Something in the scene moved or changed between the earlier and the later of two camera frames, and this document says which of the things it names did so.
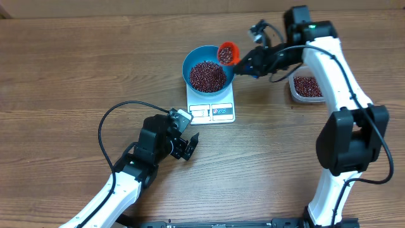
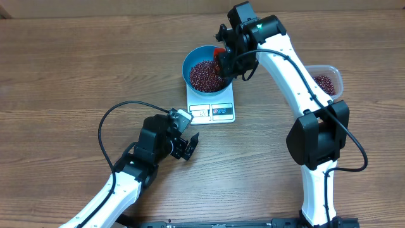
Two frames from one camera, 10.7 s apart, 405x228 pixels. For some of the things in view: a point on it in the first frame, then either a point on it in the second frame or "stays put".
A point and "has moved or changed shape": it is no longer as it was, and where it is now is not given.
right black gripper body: [267, 61] -> [237, 62]
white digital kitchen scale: [211, 109] stays put
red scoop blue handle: [228, 53] has moved or changed shape
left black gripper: [178, 149] stays put
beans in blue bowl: [207, 77] stays put
